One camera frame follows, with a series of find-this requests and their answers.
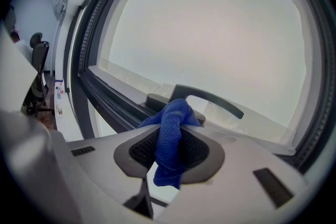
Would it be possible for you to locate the black window handle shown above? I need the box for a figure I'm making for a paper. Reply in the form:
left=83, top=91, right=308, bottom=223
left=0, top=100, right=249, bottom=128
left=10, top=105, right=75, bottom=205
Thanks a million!
left=145, top=83, right=245, bottom=124

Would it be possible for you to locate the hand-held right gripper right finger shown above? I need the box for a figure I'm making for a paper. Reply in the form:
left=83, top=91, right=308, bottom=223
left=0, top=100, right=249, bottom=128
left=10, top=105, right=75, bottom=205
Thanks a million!
left=156, top=125, right=308, bottom=224

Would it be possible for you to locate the black mesh office chair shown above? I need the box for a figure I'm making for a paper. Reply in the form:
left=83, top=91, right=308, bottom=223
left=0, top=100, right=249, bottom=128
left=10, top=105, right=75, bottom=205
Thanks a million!
left=23, top=32, right=55, bottom=116

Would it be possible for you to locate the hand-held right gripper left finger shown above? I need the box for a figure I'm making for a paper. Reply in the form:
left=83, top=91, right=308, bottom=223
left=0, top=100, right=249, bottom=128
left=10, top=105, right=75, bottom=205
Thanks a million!
left=67, top=124, right=161, bottom=206

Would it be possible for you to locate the blue cleaning cloth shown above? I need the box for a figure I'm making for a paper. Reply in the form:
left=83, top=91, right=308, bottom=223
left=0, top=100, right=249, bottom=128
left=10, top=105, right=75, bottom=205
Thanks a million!
left=138, top=98, right=203, bottom=190

